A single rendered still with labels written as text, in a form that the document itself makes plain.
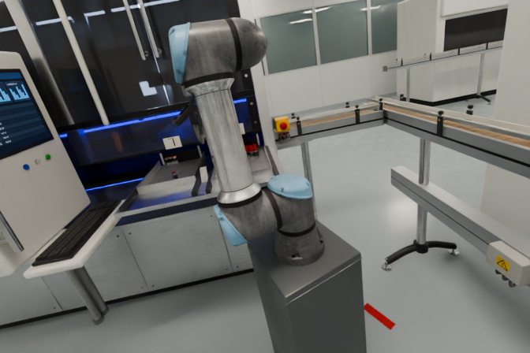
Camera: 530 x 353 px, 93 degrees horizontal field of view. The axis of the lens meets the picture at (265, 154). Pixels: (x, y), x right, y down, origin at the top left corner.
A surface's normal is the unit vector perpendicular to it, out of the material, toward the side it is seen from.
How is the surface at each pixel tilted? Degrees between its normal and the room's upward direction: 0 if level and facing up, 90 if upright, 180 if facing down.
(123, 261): 90
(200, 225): 90
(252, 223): 83
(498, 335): 0
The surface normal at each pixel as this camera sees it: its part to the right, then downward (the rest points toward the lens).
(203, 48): 0.34, 0.14
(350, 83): 0.11, 0.33
